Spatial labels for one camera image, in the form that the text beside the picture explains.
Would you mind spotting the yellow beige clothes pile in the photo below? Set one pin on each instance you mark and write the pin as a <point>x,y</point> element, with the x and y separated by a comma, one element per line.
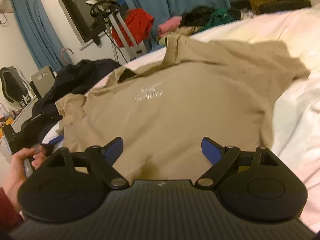
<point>186,31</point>

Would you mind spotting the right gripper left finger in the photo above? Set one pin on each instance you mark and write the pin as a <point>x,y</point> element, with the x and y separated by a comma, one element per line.
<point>101,161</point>

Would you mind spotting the red sleeve forearm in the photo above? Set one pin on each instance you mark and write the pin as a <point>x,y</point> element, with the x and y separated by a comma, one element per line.
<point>9,217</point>

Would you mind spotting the wavy black mirror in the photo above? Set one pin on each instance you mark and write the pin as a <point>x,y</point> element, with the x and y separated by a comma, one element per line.
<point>13,87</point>

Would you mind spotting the silver tripod stand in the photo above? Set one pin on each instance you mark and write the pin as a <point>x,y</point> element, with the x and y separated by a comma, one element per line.
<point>106,14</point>

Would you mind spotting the black garment on bed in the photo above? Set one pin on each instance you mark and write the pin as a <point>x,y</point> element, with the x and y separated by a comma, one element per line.
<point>74,79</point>

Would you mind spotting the black white patterned garment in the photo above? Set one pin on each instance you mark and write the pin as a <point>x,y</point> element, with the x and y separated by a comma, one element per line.
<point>246,14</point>

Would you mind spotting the beige printed t-shirt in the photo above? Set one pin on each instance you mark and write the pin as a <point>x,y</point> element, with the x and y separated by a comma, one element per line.
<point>224,90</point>

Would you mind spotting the beige black chair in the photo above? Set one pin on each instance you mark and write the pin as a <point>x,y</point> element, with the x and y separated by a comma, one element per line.
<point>42,81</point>

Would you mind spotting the black clothes pile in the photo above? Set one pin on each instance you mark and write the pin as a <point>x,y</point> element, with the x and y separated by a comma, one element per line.
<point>199,16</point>

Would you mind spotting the green garment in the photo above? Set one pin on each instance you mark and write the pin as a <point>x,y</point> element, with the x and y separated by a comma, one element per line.
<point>221,17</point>

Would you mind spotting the pastel tie-dye bed sheet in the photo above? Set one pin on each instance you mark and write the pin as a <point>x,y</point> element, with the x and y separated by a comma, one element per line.
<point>295,119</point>

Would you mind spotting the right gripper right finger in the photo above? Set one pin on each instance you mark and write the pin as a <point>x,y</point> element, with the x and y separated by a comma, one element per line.
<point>222,158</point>

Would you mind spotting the pink umbrella handle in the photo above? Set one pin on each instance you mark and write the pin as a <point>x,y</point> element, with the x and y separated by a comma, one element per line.
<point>65,55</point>

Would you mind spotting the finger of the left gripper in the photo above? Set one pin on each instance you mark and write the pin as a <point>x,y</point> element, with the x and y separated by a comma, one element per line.
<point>54,141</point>

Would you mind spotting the red garment on stand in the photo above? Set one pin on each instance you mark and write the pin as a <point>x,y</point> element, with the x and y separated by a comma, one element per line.
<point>139,23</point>

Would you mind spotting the orange box on dresser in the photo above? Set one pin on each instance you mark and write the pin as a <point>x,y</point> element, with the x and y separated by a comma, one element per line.
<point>2,123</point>

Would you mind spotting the person's left hand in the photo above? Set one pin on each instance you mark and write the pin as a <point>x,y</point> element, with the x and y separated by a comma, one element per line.
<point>17,176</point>

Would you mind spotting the pink folded garment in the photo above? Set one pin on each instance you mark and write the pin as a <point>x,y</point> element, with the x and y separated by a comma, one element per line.
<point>169,25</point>

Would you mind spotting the left blue curtain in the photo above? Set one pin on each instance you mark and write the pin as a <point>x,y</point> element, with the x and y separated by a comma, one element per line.
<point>38,33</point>

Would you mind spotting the white dresser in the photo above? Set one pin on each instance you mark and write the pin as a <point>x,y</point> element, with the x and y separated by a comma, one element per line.
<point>23,116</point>

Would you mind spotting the black armchair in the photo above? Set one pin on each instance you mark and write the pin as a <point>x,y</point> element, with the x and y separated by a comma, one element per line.
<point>277,6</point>

